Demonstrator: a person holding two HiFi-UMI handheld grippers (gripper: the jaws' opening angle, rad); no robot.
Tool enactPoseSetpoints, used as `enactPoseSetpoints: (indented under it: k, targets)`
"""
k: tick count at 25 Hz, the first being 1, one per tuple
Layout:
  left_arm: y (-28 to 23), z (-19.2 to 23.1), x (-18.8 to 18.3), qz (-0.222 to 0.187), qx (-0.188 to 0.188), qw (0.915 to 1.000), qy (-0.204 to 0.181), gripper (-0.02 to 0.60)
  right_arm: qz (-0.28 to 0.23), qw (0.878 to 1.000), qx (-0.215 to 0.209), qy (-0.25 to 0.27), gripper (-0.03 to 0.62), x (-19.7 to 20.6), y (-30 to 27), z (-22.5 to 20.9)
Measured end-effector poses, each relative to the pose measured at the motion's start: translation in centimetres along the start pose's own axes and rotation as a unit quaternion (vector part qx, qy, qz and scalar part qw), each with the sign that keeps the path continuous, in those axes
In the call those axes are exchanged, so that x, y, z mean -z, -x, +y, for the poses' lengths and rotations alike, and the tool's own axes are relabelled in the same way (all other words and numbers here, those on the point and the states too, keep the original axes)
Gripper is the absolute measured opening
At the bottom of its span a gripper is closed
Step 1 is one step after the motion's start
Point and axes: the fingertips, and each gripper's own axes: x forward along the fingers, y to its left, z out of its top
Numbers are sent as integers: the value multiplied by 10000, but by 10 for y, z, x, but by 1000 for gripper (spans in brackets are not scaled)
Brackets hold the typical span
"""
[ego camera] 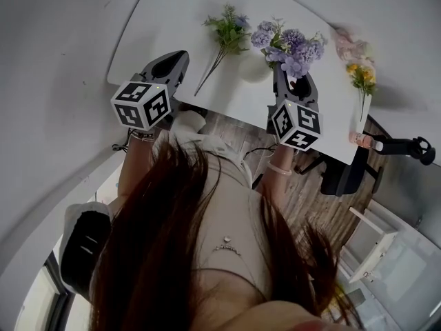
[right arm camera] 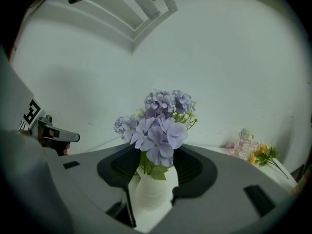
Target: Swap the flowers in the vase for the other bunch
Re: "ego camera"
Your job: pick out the person's beige top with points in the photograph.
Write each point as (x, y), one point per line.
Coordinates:
(234, 216)

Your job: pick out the pale pink flowers bunch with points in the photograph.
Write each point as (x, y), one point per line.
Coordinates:
(348, 43)

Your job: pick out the yellow flowers bunch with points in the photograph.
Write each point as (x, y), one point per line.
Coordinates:
(362, 76)

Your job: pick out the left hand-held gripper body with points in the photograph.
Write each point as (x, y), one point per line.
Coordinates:
(142, 105)

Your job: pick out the green leafy flowers bunch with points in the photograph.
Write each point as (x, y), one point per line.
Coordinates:
(228, 33)

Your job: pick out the white shelf unit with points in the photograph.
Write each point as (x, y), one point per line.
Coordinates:
(373, 243)

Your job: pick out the white round vase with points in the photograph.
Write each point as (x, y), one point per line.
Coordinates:
(255, 68)

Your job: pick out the purple flowers bunch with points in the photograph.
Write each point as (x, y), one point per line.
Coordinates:
(296, 48)

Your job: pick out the black office chair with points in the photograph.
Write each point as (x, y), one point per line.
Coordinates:
(339, 179)

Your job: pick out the pink bottle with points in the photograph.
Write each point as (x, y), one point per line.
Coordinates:
(365, 140)

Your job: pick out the person's left forearm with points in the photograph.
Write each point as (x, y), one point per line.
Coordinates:
(136, 164)

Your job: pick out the person's light grey jacket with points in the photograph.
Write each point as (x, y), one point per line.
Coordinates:
(213, 143)

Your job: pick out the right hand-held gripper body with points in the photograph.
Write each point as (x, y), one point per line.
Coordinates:
(299, 124)

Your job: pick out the person's right forearm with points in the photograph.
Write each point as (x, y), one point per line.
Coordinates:
(275, 181)

